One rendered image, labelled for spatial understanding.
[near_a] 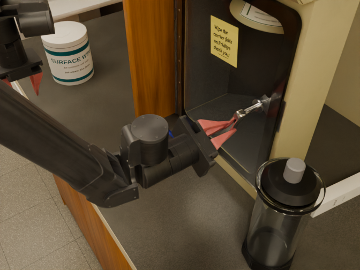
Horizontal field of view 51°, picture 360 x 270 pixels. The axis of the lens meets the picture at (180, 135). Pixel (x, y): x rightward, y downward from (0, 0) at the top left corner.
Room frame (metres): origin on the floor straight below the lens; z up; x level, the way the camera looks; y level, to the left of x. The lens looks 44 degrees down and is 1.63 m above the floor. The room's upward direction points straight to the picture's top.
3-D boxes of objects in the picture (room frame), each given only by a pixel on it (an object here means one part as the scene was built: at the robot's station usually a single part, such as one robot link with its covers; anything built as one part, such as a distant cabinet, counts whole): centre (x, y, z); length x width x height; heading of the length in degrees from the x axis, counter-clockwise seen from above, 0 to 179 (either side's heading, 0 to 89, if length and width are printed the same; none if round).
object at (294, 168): (0.37, -0.17, 1.18); 0.09 x 0.09 x 0.07
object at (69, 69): (0.98, 0.34, 1.01); 0.13 x 0.13 x 0.15
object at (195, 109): (0.61, -0.08, 1.19); 0.30 x 0.01 x 0.40; 34
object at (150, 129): (0.40, 0.08, 1.19); 0.12 x 0.09 x 0.11; 115
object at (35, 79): (0.68, 0.34, 1.14); 0.07 x 0.07 x 0.09; 35
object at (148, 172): (0.41, 0.05, 1.16); 0.07 x 0.06 x 0.07; 125
